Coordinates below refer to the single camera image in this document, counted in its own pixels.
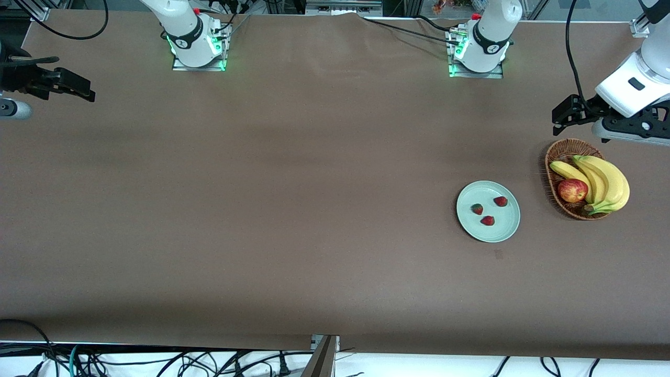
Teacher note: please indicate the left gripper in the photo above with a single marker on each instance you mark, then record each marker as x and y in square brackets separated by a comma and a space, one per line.
[587, 102]

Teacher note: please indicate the red toy strawberry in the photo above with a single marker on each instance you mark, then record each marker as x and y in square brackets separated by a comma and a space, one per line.
[488, 220]
[477, 209]
[501, 201]

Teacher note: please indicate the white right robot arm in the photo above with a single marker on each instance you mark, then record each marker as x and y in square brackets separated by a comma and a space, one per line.
[180, 21]

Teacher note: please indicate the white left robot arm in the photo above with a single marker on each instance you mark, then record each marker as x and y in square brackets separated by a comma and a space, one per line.
[492, 31]

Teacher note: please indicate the pale green round plate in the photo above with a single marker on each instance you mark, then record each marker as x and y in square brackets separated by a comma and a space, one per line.
[502, 225]

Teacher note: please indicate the brown wicker basket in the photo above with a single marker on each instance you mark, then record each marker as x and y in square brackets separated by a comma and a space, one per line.
[562, 154]

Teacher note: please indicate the red apple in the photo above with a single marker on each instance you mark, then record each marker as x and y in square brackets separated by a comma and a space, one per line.
[572, 190]

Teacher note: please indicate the yellow banana bunch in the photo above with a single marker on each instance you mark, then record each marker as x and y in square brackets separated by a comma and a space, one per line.
[610, 183]

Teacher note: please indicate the brown table cover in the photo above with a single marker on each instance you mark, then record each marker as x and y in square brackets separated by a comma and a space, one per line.
[314, 157]

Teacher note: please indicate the grey metal background box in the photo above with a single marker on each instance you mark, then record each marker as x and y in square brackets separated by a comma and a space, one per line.
[343, 7]

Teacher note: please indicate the aluminium frame corner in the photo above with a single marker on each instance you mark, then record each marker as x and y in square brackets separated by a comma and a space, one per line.
[638, 27]
[41, 14]

